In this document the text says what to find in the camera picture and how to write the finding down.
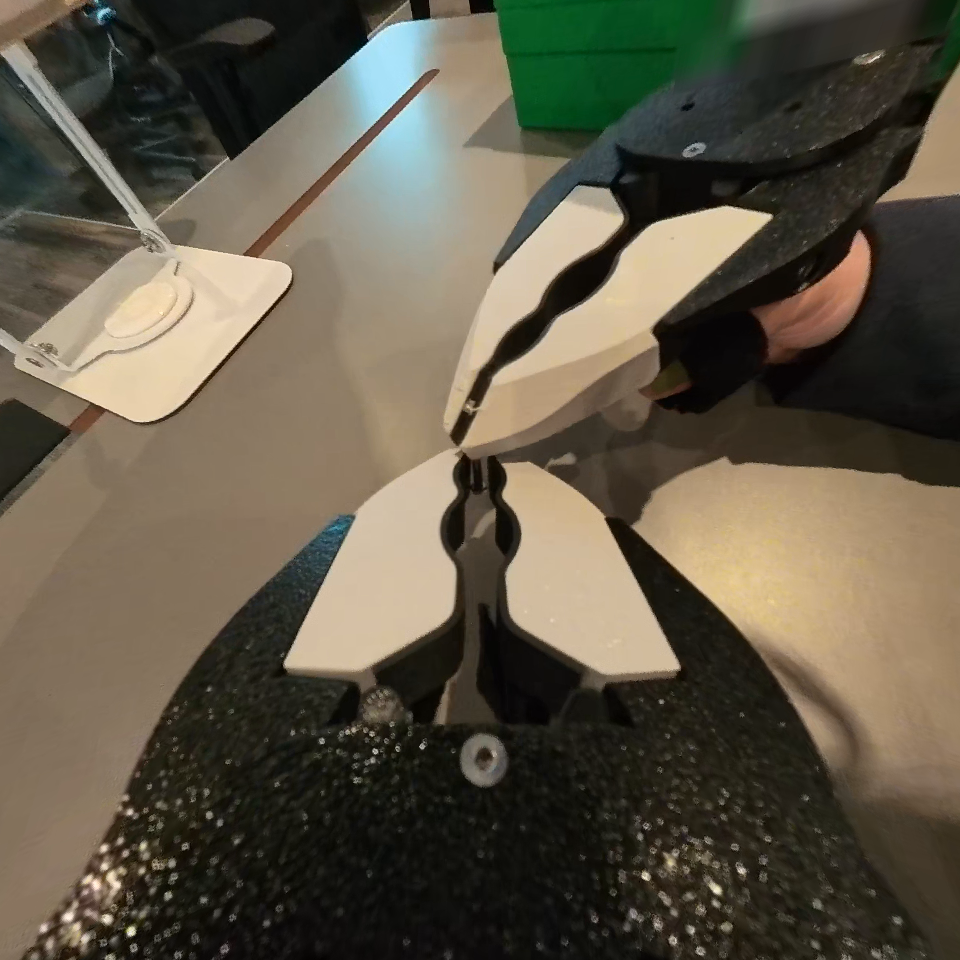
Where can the grey desk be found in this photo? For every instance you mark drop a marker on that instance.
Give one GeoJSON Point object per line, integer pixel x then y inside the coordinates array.
{"type": "Point", "coordinates": [225, 487]}

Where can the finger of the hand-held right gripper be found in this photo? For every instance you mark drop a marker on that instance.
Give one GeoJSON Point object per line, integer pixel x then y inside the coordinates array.
{"type": "Point", "coordinates": [540, 262]}
{"type": "Point", "coordinates": [615, 330]}

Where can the small metal nail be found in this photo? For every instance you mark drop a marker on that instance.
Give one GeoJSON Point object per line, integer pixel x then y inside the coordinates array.
{"type": "Point", "coordinates": [477, 476]}

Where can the person's right hand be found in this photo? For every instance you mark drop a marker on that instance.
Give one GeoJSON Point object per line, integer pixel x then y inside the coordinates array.
{"type": "Point", "coordinates": [825, 307]}

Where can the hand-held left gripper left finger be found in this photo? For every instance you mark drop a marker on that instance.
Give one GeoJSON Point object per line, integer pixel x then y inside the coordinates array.
{"type": "Point", "coordinates": [367, 592]}

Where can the green storage bin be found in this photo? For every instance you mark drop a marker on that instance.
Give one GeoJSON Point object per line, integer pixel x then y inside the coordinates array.
{"type": "Point", "coordinates": [585, 75]}

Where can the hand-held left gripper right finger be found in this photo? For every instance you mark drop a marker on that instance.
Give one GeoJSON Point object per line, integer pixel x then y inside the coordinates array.
{"type": "Point", "coordinates": [592, 592]}

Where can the black office chair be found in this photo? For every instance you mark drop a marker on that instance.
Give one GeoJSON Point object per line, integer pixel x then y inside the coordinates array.
{"type": "Point", "coordinates": [225, 37]}

